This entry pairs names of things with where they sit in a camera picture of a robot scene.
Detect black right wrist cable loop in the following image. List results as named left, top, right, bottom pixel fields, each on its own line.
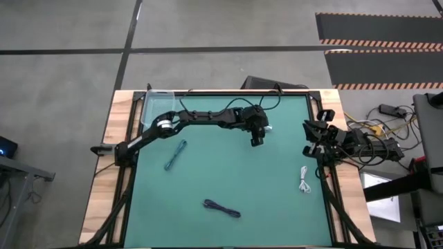
left=358, top=136, right=390, bottom=166

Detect clear plastic container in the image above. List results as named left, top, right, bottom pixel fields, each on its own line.
left=140, top=89, right=177, bottom=131

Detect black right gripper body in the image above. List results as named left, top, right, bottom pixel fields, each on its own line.
left=302, top=109, right=342, bottom=159

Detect dark braided USB-C cable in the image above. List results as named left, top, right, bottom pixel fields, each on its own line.
left=202, top=199, right=242, bottom=219

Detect black mat with orange stripes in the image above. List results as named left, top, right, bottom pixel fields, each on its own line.
left=315, top=12, right=443, bottom=50
left=324, top=48, right=443, bottom=91

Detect black aluminium table frame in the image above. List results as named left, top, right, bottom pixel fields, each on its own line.
left=81, top=89, right=378, bottom=249

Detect teal USB-C cable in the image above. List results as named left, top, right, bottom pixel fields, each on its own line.
left=163, top=139, right=188, bottom=172

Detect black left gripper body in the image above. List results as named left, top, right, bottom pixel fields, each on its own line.
left=242, top=105, right=270, bottom=147

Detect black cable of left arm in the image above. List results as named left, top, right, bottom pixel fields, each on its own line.
left=178, top=89, right=195, bottom=117

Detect black box behind table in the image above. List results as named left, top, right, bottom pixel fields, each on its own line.
left=241, top=75, right=309, bottom=91

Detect green table mat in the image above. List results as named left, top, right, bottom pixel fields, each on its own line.
left=123, top=93, right=334, bottom=248

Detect white paper sheet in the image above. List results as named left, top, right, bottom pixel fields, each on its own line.
left=359, top=172, right=401, bottom=223

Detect black clamp on table edge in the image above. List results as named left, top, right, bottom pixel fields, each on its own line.
left=90, top=143, right=116, bottom=156

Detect gray metal desk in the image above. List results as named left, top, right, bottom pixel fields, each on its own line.
left=0, top=154, right=56, bottom=249

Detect black left wrist cable loop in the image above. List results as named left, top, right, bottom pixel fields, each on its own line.
left=219, top=95, right=282, bottom=116

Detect gray box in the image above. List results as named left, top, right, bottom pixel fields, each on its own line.
left=410, top=189, right=443, bottom=232

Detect black device with blue light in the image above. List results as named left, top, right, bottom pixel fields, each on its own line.
left=0, top=136, right=19, bottom=159

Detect black diagonal bar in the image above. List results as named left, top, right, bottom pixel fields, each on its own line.
left=363, top=171, right=433, bottom=203

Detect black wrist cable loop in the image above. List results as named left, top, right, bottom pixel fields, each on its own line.
left=358, top=136, right=390, bottom=166
left=219, top=95, right=282, bottom=116

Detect red clamp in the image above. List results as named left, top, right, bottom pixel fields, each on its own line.
left=409, top=156, right=427, bottom=174

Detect thin brown wire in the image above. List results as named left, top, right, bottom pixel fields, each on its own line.
left=93, top=161, right=117, bottom=176

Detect black power strip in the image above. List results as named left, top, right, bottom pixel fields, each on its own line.
left=379, top=103, right=408, bottom=119

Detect tangled black floor cables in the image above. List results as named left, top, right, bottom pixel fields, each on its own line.
left=365, top=104, right=424, bottom=172

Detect control panel with buttons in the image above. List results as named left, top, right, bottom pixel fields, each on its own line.
left=417, top=221, right=443, bottom=249

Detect gray metal cabinet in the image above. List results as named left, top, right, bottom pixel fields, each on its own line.
left=412, top=92, right=443, bottom=194

